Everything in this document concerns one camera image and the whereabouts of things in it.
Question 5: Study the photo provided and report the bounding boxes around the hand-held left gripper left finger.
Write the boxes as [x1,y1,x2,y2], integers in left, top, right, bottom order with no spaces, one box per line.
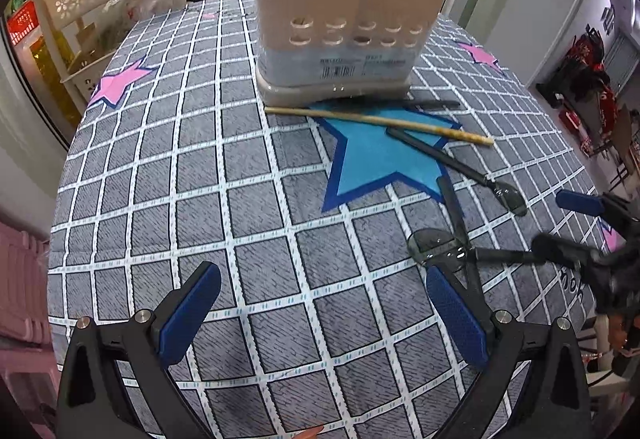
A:
[55,262,222,439]

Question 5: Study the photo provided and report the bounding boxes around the pink plastic stool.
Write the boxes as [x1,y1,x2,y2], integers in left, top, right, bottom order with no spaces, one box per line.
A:
[0,219,62,420]

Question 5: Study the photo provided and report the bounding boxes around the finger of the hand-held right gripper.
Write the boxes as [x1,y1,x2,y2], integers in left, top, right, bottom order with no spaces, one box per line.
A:
[531,234,609,273]
[556,190,640,236]

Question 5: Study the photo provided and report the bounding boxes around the red plastic crate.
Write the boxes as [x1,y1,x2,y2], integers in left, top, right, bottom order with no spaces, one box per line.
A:
[7,0,42,50]

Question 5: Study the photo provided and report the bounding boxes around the beige plastic utensil holder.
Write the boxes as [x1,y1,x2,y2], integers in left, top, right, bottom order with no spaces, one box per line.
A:
[251,0,451,106]

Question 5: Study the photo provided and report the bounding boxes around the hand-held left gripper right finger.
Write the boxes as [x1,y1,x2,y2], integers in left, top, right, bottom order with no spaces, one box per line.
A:
[425,265,591,439]

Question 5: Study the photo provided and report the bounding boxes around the red hanging decorations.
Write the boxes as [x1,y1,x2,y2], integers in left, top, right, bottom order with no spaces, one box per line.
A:
[550,34,622,120]

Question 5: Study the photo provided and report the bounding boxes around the grey checked star tablecloth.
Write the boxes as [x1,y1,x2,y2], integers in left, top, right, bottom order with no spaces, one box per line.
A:
[47,0,618,439]

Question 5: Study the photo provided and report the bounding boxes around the wall picture frames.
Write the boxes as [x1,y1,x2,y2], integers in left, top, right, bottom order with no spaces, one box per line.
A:
[597,4,619,36]

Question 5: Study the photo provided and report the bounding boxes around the black-handled spoon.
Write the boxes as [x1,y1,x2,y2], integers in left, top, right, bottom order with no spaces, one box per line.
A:
[386,128,528,217]
[407,228,548,270]

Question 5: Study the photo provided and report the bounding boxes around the wooden chopstick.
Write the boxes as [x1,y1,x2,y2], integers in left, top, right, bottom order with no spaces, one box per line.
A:
[265,106,495,146]

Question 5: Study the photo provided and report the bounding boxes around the person's right hand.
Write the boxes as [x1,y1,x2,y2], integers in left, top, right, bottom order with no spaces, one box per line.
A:
[595,311,640,375]

